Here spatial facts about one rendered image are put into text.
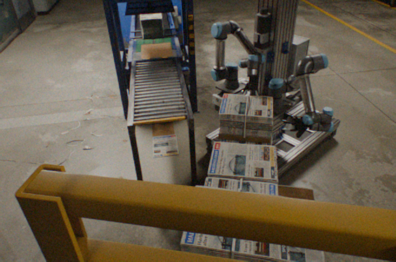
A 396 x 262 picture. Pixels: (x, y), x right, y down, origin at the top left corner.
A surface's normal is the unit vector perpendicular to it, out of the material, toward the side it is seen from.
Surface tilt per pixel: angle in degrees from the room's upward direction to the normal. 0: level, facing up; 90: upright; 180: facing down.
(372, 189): 0
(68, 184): 0
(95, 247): 0
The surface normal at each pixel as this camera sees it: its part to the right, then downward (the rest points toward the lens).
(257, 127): -0.20, 0.54
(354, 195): -0.04, -0.84
